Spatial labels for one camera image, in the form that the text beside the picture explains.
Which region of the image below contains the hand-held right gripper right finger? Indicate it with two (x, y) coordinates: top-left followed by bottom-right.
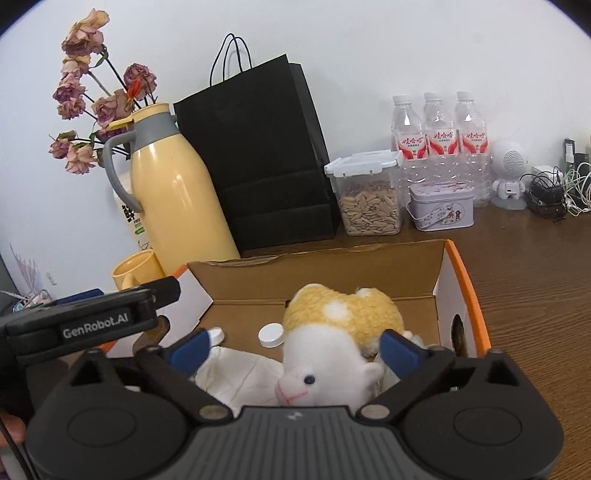
(359, 329), (529, 421)

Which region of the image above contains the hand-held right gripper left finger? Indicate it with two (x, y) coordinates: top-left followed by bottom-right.
(69, 329), (234, 422)

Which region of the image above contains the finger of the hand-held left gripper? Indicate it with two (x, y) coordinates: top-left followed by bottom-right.
(148, 276), (182, 317)
(54, 288), (106, 306)

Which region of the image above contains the white cloth bag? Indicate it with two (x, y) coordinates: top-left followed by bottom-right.
(193, 344), (287, 409)

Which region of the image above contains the white and yellow plush sheep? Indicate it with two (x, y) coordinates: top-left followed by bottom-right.
(275, 283), (414, 408)

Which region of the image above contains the white bottle cap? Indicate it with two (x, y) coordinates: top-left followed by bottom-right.
(257, 322), (286, 349)

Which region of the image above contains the red cardboard box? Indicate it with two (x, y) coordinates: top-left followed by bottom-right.
(99, 239), (491, 408)

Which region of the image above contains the person's left hand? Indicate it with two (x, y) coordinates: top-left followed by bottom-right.
(0, 412), (27, 476)

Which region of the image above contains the yellow mug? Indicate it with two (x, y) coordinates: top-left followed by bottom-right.
(111, 249), (168, 293)

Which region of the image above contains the white milk carton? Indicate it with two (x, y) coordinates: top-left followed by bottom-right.
(112, 189), (153, 254)

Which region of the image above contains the yellow thermos jug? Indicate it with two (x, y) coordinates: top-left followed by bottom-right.
(102, 103), (242, 276)

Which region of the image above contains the clear seed container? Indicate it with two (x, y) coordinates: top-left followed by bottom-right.
(323, 148), (405, 237)

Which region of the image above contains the white printed tin box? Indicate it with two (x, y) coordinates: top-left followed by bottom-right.
(405, 180), (476, 232)

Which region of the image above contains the black paper bag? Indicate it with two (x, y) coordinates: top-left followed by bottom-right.
(173, 32), (338, 253)

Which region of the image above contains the dried pink rose bouquet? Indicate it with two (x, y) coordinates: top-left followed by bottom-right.
(48, 9), (160, 175)

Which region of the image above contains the red label water bottle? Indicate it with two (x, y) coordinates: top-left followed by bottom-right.
(391, 94), (428, 186)
(422, 91), (461, 185)
(454, 90), (493, 209)

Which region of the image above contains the white robot speaker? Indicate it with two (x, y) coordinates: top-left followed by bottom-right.
(489, 139), (530, 212)

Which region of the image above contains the black cable bundle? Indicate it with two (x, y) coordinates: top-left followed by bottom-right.
(526, 168), (569, 220)

